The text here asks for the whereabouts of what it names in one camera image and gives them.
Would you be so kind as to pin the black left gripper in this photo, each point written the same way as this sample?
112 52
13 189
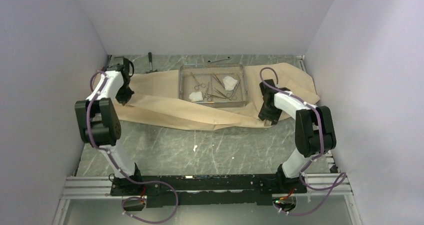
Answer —
125 98

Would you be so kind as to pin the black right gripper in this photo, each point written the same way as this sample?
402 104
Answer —
274 118

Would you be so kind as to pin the black-handled claw hammer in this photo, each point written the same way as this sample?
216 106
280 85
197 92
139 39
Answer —
150 61

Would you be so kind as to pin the beige wrapping cloth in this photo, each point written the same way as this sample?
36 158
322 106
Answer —
155 100

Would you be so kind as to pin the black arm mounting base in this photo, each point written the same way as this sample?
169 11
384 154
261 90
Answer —
185 190

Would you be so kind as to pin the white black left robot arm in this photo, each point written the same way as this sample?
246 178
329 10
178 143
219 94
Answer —
98 121

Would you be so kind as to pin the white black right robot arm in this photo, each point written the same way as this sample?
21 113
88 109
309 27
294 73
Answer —
314 128

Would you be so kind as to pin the silver surgical scissors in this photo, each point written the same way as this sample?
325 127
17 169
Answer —
197 85

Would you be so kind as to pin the silver haemostat clamp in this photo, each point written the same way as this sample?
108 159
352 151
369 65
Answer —
233 95

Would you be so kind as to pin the white gauze pad right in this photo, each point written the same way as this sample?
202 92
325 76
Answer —
229 83

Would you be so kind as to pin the white gauze pad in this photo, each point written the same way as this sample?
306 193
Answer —
196 96
229 83

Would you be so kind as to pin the metal mesh instrument tray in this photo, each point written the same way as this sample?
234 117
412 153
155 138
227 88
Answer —
214 95

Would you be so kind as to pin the silver forceps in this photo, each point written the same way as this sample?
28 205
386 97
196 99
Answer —
218 80

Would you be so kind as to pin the white gauze pad left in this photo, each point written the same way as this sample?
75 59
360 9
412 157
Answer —
196 96

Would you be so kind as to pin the silver ratchet wrench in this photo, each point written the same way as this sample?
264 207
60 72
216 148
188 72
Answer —
219 60

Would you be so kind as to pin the aluminium rail frame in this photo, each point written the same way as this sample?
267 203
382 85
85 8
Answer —
98 187

